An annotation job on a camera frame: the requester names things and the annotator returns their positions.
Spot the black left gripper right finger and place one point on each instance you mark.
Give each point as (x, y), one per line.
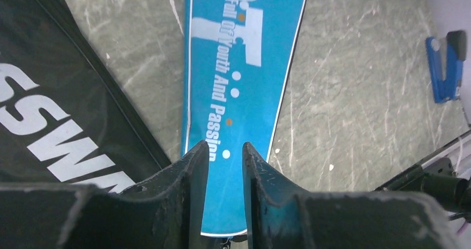
(281, 214)

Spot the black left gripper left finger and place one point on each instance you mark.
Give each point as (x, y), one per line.
(163, 211)

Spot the black racket cover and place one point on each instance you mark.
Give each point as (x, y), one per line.
(64, 118)

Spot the blue racket cover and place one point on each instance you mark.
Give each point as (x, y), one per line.
(238, 55)

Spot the blue black stapler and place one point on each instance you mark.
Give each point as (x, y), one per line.
(446, 79)

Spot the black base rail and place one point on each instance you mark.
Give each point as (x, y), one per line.
(443, 174)

